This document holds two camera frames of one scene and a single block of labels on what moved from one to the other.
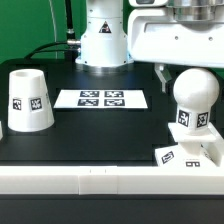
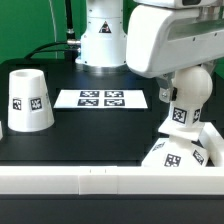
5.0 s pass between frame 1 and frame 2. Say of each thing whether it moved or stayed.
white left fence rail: stayed
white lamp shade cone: stayed
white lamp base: moved
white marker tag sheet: stayed
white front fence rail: stayed
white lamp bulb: moved
